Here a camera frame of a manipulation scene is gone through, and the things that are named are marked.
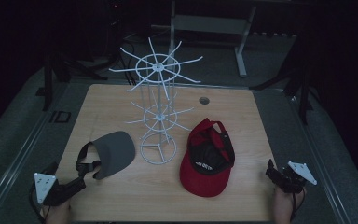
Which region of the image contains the black tripod stand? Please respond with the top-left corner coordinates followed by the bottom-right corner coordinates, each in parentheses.
top-left (251, 60), bottom-right (317, 126)
top-left (35, 50), bottom-right (108, 112)

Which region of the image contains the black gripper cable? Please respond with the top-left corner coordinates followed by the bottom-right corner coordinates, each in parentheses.
top-left (288, 189), bottom-right (308, 222)
top-left (27, 186), bottom-right (46, 222)

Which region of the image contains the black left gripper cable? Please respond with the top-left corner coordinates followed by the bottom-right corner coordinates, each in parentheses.
top-left (27, 186), bottom-right (46, 222)

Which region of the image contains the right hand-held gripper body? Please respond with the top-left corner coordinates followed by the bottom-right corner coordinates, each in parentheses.
top-left (274, 161), bottom-right (318, 194)

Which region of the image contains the grey metal desk frame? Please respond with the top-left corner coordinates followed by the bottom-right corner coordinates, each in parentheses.
top-left (150, 0), bottom-right (296, 78)

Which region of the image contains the red baseball cap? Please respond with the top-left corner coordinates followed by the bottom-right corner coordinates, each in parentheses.
top-left (179, 117), bottom-right (236, 198)

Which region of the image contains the black floor cable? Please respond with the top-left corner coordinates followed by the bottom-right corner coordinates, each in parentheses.
top-left (116, 32), bottom-right (139, 86)

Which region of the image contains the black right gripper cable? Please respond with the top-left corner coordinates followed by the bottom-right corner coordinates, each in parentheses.
top-left (288, 189), bottom-right (308, 222)

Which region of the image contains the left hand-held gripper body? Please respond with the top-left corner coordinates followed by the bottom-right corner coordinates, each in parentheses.
top-left (32, 161), bottom-right (87, 207)

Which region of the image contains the person's right hand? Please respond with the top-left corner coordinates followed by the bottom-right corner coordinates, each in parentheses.
top-left (271, 184), bottom-right (308, 224)

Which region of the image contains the white wire display rack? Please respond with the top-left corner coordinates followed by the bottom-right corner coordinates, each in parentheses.
top-left (108, 36), bottom-right (204, 166)

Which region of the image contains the grey sun visor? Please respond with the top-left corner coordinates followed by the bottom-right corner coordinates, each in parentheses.
top-left (76, 130), bottom-right (137, 181)

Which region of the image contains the person's left hand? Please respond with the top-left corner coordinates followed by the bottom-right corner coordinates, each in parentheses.
top-left (41, 200), bottom-right (73, 224)

